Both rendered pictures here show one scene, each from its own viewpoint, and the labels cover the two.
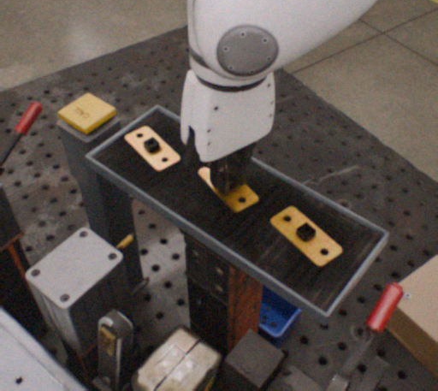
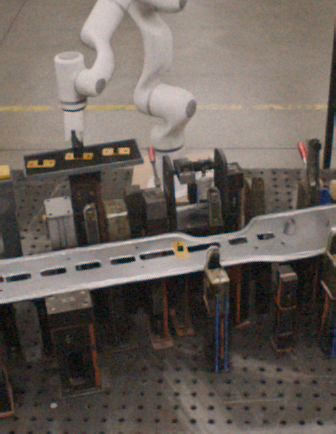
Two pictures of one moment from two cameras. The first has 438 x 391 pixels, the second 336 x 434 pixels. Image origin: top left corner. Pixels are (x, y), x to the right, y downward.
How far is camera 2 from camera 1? 1.97 m
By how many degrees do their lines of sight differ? 40
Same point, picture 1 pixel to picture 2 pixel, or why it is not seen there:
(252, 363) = (134, 189)
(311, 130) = (19, 184)
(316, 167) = (42, 195)
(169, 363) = (113, 207)
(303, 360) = not seen: hidden behind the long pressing
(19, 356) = (59, 256)
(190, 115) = (71, 125)
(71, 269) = (59, 207)
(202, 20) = (87, 83)
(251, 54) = (101, 85)
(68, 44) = not seen: outside the picture
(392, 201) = not seen: hidden behind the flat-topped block
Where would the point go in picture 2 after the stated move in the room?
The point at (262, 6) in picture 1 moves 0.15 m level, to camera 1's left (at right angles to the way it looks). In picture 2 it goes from (101, 73) to (64, 92)
